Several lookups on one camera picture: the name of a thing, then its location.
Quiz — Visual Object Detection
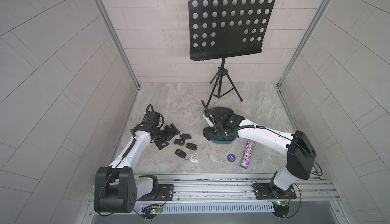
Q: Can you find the black car key cluster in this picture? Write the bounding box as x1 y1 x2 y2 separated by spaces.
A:
180 133 192 140

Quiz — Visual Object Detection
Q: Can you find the black car key front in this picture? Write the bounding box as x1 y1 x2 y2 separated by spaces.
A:
175 149 187 159

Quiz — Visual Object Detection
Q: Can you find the white remote key fob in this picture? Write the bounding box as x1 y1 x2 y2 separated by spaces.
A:
184 156 200 163

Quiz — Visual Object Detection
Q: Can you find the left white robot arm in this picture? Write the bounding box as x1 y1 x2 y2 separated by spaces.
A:
94 104 180 216

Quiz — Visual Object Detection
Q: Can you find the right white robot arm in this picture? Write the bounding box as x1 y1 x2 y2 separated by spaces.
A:
201 101 317 199

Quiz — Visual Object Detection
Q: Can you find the teal plastic storage box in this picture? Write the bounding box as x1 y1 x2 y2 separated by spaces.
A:
211 107 236 144

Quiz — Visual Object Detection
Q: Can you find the round purple lid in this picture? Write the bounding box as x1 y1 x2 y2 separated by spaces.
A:
227 154 236 163

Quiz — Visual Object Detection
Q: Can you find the purple glitter tube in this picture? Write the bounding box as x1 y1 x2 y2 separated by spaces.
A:
240 140 256 169

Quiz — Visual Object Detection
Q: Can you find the left circuit board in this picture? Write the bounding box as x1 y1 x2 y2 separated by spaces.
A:
141 204 164 220

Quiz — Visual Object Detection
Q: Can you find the circuit board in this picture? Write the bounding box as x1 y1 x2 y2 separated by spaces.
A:
272 201 290 219
141 204 164 220

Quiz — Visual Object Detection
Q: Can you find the black perforated music stand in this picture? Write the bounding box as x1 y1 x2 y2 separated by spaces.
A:
188 0 275 98

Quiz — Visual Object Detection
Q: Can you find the right circuit board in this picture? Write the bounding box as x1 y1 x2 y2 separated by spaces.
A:
272 201 290 219

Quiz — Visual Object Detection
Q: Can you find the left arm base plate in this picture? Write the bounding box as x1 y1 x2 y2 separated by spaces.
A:
138 184 174 201

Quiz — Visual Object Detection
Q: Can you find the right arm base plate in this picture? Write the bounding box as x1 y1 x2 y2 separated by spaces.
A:
250 180 297 200

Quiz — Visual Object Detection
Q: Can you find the aluminium mounting rail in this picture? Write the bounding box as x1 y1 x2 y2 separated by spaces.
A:
85 172 342 206

